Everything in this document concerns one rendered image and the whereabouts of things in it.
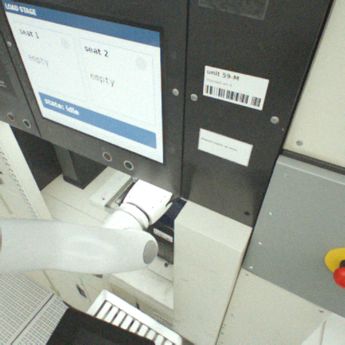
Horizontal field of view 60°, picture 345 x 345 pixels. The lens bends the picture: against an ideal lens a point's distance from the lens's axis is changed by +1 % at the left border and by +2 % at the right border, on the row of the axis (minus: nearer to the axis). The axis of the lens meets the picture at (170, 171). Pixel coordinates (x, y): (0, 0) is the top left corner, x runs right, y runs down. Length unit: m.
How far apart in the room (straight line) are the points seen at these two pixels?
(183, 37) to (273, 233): 0.31
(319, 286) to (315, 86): 0.33
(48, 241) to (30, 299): 1.59
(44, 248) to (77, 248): 0.05
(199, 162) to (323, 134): 0.17
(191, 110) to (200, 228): 0.20
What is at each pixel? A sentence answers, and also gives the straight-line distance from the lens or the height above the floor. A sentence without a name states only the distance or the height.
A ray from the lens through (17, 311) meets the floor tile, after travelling 2.13.
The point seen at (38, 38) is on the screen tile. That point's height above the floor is 1.63.
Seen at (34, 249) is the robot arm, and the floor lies 1.39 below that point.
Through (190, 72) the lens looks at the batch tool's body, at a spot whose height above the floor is 1.64.
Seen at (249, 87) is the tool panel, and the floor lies 1.64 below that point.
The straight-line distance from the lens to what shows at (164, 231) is 0.82.
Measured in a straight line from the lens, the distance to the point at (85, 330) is 1.13.
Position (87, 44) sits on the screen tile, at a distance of 0.47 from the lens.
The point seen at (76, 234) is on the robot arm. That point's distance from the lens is 0.56.
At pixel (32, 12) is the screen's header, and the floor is 1.67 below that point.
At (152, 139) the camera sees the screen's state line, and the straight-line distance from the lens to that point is 0.48.
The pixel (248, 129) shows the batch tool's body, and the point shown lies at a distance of 0.39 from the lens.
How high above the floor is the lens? 1.81
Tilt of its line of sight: 44 degrees down
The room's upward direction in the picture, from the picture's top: straight up
